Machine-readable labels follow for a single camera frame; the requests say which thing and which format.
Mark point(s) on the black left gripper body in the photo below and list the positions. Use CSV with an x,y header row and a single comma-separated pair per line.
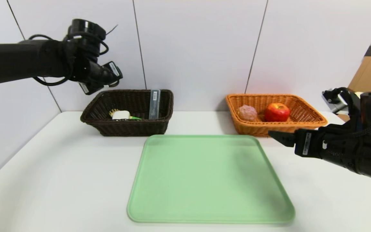
x,y
115,70

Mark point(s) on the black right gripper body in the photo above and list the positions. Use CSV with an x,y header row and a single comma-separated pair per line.
x,y
306,143

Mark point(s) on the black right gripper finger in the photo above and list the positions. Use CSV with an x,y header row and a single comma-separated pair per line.
x,y
283,138

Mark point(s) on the red apple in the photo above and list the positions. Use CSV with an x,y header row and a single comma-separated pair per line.
x,y
277,112

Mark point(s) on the pink yellow bread bun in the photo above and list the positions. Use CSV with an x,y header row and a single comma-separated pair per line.
x,y
247,112

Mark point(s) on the white soap block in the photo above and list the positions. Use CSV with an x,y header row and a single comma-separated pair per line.
x,y
121,115

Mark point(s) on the yellow green pasta fork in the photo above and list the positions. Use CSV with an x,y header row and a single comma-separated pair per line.
x,y
136,118

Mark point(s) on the grey transparent pencil lead case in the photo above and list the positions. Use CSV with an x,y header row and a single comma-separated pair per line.
x,y
154,104

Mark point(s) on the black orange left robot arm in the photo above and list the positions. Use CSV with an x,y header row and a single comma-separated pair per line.
x,y
27,61

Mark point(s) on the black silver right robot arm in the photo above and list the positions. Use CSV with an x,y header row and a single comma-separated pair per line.
x,y
366,148

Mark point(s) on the orange wicker basket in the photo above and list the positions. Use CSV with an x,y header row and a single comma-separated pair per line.
x,y
253,129

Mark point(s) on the dark brown wicker basket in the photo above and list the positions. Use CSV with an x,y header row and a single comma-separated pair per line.
x,y
130,129

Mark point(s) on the light green plastic tray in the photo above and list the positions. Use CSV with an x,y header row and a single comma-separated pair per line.
x,y
204,180

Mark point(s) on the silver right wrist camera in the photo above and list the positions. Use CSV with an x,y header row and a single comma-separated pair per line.
x,y
333,100

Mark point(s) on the dark grey wall box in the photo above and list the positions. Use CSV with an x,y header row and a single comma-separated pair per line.
x,y
370,50

